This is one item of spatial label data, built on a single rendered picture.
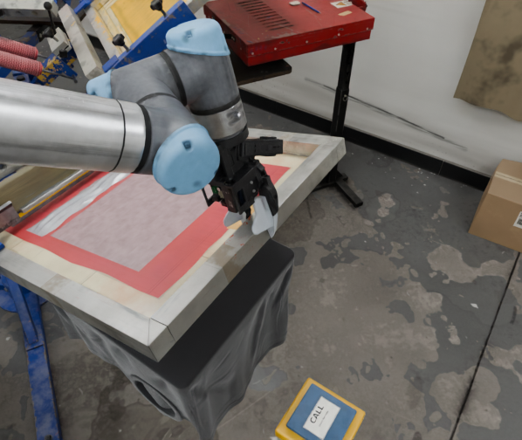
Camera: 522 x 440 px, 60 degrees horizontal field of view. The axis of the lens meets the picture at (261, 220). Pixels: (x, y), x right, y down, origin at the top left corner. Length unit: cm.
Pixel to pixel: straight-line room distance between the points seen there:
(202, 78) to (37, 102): 24
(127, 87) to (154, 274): 36
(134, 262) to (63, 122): 46
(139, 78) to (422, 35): 227
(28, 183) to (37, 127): 73
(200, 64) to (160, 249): 38
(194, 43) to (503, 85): 221
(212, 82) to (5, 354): 192
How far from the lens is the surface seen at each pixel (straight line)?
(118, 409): 207
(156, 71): 61
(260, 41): 181
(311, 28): 193
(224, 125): 65
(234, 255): 73
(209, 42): 62
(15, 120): 44
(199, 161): 49
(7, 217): 115
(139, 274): 84
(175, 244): 87
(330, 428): 94
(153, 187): 108
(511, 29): 256
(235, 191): 68
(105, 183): 117
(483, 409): 218
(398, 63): 284
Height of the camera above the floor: 185
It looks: 46 degrees down
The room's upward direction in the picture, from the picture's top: straight up
